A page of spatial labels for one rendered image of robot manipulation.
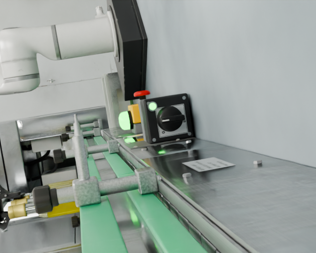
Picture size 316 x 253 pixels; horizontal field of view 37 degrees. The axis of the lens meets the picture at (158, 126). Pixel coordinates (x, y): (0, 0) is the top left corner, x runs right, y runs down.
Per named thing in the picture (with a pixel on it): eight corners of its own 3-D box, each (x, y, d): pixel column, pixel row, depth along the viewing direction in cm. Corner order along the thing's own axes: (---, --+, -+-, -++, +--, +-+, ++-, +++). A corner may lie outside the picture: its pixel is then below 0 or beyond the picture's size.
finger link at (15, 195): (-2, 200, 134) (21, 197, 133) (-4, 189, 134) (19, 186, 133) (3, 198, 137) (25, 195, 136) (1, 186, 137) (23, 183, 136)
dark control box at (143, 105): (186, 134, 93) (143, 141, 91) (180, 93, 92) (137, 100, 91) (196, 136, 85) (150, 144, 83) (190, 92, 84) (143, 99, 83)
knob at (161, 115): (183, 129, 84) (187, 130, 81) (158, 133, 84) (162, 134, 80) (179, 104, 84) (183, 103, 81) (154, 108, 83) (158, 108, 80)
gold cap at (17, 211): (28, 218, 125) (10, 221, 124) (26, 205, 126) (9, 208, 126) (25, 213, 122) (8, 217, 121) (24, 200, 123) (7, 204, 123)
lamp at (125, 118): (131, 128, 117) (119, 130, 117) (129, 110, 117) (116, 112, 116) (134, 129, 113) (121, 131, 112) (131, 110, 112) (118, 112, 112)
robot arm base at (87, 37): (109, 24, 142) (56, 31, 140) (107, -7, 131) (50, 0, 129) (119, 66, 135) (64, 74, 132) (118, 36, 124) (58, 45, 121)
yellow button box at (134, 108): (161, 128, 120) (132, 133, 119) (156, 98, 119) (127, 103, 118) (166, 129, 113) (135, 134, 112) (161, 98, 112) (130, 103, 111)
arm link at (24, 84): (-33, 44, 138) (-22, 99, 140) (4, 30, 121) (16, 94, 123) (-2, 41, 145) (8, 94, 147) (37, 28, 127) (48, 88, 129)
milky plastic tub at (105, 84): (133, 132, 179) (110, 136, 177) (124, 73, 177) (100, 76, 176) (139, 135, 162) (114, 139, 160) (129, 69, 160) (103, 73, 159)
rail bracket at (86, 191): (157, 186, 54) (37, 209, 52) (147, 123, 54) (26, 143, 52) (163, 193, 50) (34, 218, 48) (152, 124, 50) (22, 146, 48)
